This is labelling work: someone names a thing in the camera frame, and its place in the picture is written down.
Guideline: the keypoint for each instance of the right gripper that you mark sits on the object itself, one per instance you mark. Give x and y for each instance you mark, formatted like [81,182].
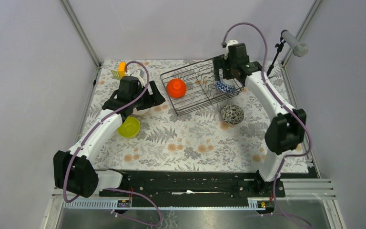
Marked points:
[220,62]

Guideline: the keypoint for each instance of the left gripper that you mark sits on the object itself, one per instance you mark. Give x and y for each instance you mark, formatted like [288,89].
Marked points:
[153,99]

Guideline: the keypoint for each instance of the blue patterned bowl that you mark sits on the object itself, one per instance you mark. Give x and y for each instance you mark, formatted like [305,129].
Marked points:
[224,87]

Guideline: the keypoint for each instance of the orange plastic bowl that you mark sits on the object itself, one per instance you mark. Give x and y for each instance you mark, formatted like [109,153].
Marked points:
[176,88]

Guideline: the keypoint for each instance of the yellow plastic bowl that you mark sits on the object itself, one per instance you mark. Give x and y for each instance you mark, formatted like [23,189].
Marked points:
[130,128]

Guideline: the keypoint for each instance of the wire dish rack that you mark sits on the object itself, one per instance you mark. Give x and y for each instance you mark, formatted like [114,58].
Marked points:
[201,87]

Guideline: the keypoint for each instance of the pink patterned bowl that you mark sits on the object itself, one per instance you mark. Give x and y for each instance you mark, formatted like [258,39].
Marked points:
[232,114]

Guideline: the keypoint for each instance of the beige ceramic bowl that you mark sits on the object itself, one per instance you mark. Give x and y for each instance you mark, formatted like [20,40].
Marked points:
[139,112]

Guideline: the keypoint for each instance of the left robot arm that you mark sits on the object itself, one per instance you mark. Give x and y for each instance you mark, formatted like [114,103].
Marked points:
[73,170]

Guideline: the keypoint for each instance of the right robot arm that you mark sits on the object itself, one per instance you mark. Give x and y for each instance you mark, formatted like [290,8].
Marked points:
[286,129]

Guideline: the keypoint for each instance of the green mesh piece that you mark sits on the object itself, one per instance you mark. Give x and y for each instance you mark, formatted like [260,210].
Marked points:
[115,74]

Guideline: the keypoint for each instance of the orange plastic block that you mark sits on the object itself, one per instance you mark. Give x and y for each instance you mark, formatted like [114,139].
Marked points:
[122,70]

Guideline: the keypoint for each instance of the floral tablecloth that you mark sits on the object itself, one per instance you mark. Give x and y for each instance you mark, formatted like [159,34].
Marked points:
[197,141]

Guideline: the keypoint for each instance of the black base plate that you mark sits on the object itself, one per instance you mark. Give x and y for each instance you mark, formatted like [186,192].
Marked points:
[195,189]

